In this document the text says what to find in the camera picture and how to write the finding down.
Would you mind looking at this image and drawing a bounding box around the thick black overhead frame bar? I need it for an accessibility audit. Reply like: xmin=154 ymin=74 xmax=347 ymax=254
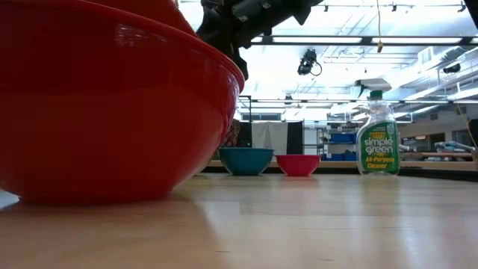
xmin=249 ymin=34 xmax=478 ymax=47

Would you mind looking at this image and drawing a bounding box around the blue storage bin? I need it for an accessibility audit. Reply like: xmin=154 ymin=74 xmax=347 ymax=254
xmin=330 ymin=132 xmax=357 ymax=144
xmin=321 ymin=152 xmax=358 ymax=162

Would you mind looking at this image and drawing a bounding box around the black overhead camera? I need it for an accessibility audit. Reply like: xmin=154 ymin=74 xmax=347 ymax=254
xmin=297 ymin=48 xmax=323 ymax=77

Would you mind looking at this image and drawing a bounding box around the white curtain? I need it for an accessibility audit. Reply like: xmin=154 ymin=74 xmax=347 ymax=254
xmin=251 ymin=121 xmax=289 ymax=155

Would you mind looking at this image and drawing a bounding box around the person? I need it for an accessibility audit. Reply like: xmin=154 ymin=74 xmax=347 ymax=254
xmin=219 ymin=118 xmax=243 ymax=149

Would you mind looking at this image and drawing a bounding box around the long wooden background table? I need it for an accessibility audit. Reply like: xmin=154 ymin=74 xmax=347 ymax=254
xmin=203 ymin=159 xmax=478 ymax=173

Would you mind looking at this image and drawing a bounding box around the Simple Green spray bottle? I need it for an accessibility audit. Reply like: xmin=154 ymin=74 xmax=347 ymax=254
xmin=355 ymin=78 xmax=401 ymax=176

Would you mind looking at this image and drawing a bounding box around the large red plastic bowl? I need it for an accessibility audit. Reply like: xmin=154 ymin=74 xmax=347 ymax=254
xmin=0 ymin=0 xmax=246 ymax=206

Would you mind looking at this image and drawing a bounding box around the small red plastic bowl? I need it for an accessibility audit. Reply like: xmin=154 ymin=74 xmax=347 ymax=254
xmin=276 ymin=154 xmax=322 ymax=177

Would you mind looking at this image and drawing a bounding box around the thin black frame bar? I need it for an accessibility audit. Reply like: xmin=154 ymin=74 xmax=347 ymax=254
xmin=238 ymin=95 xmax=478 ymax=105

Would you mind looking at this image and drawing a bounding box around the black curtain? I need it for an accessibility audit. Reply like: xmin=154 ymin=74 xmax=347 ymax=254
xmin=286 ymin=120 xmax=305 ymax=156

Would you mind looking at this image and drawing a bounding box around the teal plastic bowl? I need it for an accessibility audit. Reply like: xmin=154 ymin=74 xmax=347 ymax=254
xmin=218 ymin=147 xmax=275 ymax=176

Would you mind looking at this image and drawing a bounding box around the yellow hanging cable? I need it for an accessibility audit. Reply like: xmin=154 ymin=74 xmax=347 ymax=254
xmin=376 ymin=0 xmax=385 ymax=54

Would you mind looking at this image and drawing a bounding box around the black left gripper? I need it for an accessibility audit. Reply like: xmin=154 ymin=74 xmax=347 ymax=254
xmin=196 ymin=0 xmax=278 ymax=81

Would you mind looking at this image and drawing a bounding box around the white paper sheet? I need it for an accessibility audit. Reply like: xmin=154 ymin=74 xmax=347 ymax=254
xmin=0 ymin=189 xmax=20 ymax=211

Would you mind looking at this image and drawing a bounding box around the metal shelf rack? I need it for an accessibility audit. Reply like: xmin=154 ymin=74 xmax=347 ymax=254
xmin=303 ymin=126 xmax=359 ymax=162

